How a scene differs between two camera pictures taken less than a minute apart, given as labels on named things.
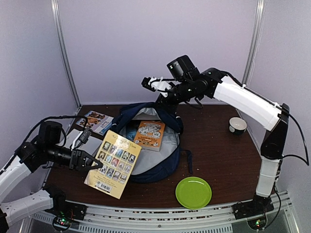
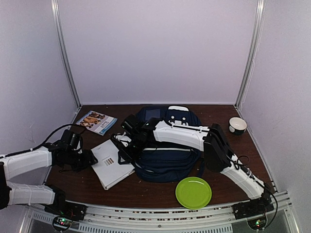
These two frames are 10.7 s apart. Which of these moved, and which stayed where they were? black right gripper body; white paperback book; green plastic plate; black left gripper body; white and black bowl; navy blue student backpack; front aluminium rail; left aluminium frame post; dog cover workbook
Moved: white paperback book; navy blue student backpack; black right gripper body
Stayed: left aluminium frame post; black left gripper body; white and black bowl; front aluminium rail; green plastic plate; dog cover workbook
